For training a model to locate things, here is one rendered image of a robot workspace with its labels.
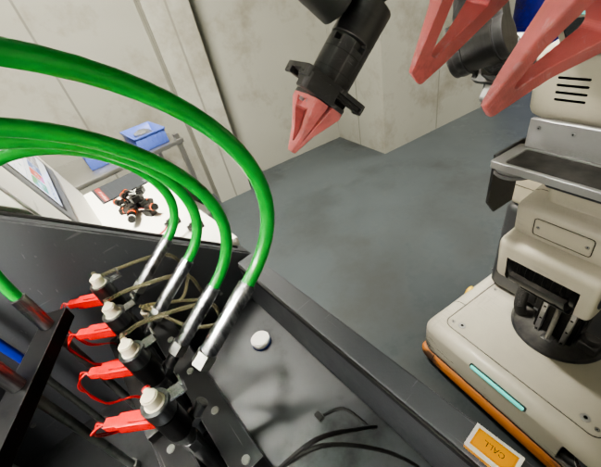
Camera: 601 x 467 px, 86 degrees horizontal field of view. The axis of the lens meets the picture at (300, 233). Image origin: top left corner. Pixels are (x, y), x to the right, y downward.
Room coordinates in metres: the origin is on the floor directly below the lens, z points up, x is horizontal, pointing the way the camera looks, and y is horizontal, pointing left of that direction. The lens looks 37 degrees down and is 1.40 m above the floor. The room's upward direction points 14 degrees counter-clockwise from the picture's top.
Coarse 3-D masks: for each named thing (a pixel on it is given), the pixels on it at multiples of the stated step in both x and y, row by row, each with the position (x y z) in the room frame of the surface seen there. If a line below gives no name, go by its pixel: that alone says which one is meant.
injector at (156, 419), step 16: (176, 400) 0.18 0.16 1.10; (144, 416) 0.16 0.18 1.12; (160, 416) 0.16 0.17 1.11; (176, 416) 0.17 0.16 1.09; (192, 416) 0.18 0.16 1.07; (160, 432) 0.16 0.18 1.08; (176, 432) 0.16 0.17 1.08; (192, 432) 0.17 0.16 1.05; (192, 448) 0.16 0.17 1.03; (208, 448) 0.17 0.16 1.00; (208, 464) 0.16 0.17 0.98; (224, 464) 0.17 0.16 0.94
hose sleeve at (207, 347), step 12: (240, 288) 0.23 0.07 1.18; (252, 288) 0.23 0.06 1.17; (228, 300) 0.23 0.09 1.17; (240, 300) 0.22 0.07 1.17; (228, 312) 0.22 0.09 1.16; (240, 312) 0.22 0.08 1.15; (216, 324) 0.21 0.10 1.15; (228, 324) 0.21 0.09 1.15; (216, 336) 0.21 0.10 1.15; (204, 348) 0.20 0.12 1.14; (216, 348) 0.20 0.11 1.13
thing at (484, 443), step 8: (480, 432) 0.13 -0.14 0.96; (472, 440) 0.13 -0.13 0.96; (480, 440) 0.12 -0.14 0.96; (488, 440) 0.12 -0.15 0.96; (480, 448) 0.12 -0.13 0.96; (488, 448) 0.11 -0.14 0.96; (496, 448) 0.11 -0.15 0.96; (504, 448) 0.11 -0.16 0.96; (488, 456) 0.11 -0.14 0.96; (496, 456) 0.11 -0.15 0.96; (504, 456) 0.11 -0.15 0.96; (512, 456) 0.10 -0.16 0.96; (488, 464) 0.10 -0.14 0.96; (496, 464) 0.10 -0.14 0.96; (504, 464) 0.10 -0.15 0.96; (512, 464) 0.10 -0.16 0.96
